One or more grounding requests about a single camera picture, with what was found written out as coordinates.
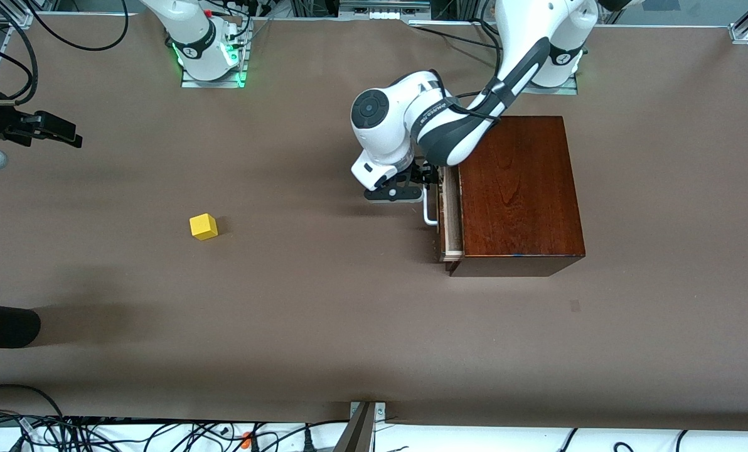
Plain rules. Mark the yellow block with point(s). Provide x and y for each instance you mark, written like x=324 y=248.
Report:
x=203 y=227

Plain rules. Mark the black rounded object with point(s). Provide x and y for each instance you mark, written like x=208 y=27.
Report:
x=4 y=326

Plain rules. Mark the aluminium frame profile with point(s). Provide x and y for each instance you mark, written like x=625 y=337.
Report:
x=19 y=16

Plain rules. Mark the orange connector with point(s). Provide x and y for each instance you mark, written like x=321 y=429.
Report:
x=246 y=439

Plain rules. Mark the grey power strip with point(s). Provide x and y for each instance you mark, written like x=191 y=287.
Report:
x=380 y=14

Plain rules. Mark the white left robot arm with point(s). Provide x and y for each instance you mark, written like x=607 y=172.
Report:
x=518 y=37

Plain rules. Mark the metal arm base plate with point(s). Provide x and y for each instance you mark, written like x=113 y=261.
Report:
x=217 y=83
x=562 y=91

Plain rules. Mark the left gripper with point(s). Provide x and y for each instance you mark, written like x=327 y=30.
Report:
x=428 y=174

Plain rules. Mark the dark brown wooden cabinet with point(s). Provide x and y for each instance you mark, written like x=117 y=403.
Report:
x=518 y=188

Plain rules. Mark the aluminium frame post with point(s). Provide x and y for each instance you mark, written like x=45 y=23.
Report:
x=358 y=433

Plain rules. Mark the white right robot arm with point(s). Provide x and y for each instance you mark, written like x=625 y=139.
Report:
x=192 y=37

